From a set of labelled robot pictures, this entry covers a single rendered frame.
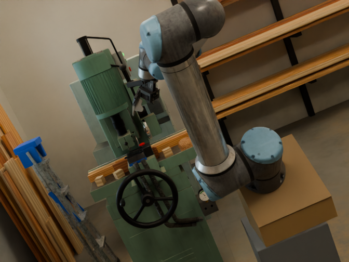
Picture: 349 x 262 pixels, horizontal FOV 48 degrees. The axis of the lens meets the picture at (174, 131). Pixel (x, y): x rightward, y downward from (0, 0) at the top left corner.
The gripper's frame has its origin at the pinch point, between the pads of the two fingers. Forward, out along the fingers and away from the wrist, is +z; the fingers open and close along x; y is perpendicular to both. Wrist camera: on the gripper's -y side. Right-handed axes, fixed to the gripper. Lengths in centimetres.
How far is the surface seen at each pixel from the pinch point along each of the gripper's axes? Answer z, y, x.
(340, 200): 76, 95, 101
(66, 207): 101, -53, -13
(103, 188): 33.7, 1.4, -28.4
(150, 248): 63, 29, -22
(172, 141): 21.9, 11.2, 13.6
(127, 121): 18.1, -14.9, 5.6
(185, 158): 19.8, 25.9, 5.3
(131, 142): 19.9, -2.3, -4.5
